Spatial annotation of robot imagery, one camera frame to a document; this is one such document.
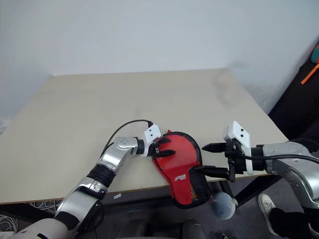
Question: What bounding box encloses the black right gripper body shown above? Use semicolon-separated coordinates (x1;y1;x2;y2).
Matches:
224;138;247;182

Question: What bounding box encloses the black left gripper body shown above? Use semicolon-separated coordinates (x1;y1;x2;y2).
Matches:
148;138;162;159

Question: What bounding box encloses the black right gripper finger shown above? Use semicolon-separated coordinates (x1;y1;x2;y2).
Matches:
194;166;230;178
201;142;227;153

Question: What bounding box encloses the red and black paddle case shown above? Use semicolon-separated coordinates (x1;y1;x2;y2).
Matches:
151;129;212;209

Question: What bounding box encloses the grey fuzzy pompom pendant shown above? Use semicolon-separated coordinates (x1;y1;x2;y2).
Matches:
211;191;238;221

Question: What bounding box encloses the white sneaker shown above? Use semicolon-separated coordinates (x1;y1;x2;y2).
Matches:
257;193;278;235

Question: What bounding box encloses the black fabric object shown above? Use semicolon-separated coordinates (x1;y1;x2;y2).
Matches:
268;59;319;151

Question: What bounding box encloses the black trouser leg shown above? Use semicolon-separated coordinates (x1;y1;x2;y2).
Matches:
268;208;319;239

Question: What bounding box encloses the orange and teal tool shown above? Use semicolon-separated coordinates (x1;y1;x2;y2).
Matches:
301;63;319;86

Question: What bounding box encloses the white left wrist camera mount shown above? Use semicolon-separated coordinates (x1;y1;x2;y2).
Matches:
143;124;164;157

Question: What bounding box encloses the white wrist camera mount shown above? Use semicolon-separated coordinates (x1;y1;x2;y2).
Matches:
223;120;254;174
143;124;164;157

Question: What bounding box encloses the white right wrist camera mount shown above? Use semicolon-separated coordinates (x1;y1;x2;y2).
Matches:
223;120;254;174

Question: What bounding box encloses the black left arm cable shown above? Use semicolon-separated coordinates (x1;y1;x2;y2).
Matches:
99;119;154;160

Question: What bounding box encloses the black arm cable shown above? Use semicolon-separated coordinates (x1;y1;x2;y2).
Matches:
99;119;154;160
241;153;319;165

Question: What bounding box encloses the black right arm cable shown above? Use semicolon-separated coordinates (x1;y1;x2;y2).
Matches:
241;153;319;165

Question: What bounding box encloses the black metal table frame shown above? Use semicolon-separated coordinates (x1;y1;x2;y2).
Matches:
0;174;284;215

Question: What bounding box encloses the white cable tangle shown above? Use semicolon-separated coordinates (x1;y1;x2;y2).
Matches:
0;198;61;234

